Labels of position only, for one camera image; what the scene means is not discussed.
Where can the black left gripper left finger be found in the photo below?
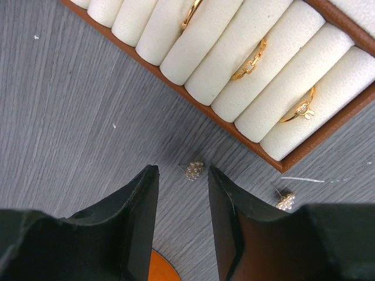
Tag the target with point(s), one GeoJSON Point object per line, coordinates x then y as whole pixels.
{"type": "Point", "coordinates": [109, 240]}

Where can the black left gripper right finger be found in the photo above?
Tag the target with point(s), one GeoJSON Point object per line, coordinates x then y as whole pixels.
{"type": "Point", "coordinates": [256, 241]}

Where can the small pearl earring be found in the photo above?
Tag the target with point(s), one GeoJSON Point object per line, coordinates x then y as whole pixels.
{"type": "Point", "coordinates": [286, 199]}
{"type": "Point", "coordinates": [193, 170]}

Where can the brown jewelry tray insert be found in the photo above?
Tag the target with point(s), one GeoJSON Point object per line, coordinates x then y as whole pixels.
{"type": "Point", "coordinates": [280, 76]}

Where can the orange upturned bowl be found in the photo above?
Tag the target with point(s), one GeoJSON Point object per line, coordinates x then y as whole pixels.
{"type": "Point", "coordinates": [160, 269]}

